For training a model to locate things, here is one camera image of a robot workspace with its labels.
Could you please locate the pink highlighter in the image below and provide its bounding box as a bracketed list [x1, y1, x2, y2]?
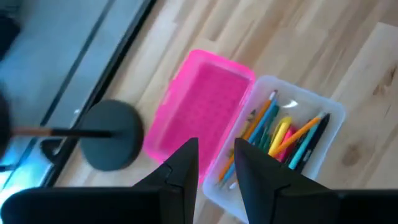
[275, 126, 298, 162]

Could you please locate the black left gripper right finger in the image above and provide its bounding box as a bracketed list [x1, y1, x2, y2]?
[234, 138, 398, 224]

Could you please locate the white globe table lamp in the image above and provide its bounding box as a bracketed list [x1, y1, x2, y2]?
[0, 90, 146, 172]

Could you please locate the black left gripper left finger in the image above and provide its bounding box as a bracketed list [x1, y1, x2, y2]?
[0, 137, 200, 224]

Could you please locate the teal green marker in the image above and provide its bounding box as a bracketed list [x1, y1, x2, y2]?
[254, 105, 280, 153]

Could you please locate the pink plastic box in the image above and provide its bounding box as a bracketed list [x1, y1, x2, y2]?
[142, 49, 256, 184]

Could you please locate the orange pencil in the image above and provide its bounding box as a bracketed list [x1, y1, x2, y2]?
[217, 90, 279, 184]
[269, 113, 326, 156]

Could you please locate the black marker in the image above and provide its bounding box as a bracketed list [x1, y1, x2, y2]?
[294, 112, 331, 173]

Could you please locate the teal pencil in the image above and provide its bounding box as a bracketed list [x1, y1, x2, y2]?
[288, 116, 324, 170]
[221, 98, 280, 187]

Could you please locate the clear plastic supply box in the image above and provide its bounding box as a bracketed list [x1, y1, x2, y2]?
[201, 74, 346, 223]

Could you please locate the yellow highlighter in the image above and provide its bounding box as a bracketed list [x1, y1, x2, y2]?
[267, 116, 293, 157]

